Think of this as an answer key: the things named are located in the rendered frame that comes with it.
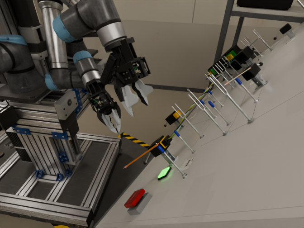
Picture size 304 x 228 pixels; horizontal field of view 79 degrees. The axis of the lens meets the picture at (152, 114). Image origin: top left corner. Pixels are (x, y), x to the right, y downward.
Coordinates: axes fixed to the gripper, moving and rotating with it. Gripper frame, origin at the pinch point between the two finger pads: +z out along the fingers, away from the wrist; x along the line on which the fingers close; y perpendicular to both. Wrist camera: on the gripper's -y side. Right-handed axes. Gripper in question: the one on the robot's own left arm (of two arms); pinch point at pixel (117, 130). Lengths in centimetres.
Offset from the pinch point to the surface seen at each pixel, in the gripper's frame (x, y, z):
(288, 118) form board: 33, 34, 22
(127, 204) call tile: -3.3, 15.7, 23.4
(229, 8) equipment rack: 90, -31, -45
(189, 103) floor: 86, -219, -46
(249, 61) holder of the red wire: 68, -16, -4
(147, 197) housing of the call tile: 2.1, 15.2, 24.1
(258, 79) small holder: 50, 9, 10
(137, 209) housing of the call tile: -1.0, 17.7, 25.3
